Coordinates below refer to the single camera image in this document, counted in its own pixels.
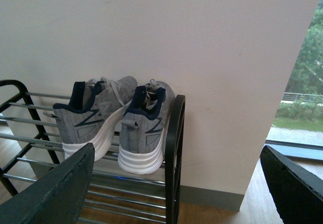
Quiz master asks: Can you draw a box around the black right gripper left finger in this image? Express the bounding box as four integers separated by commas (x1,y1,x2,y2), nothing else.
1,143,95,223

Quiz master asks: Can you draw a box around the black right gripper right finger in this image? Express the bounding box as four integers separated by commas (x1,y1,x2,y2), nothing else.
260,145,322,223

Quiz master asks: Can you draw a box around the grey knit sneaker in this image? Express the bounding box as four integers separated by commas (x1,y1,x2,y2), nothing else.
50,76,138,161
118,79,175,175

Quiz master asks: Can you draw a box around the black metal shoe rack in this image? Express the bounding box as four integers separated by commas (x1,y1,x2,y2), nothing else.
1,80,185,223

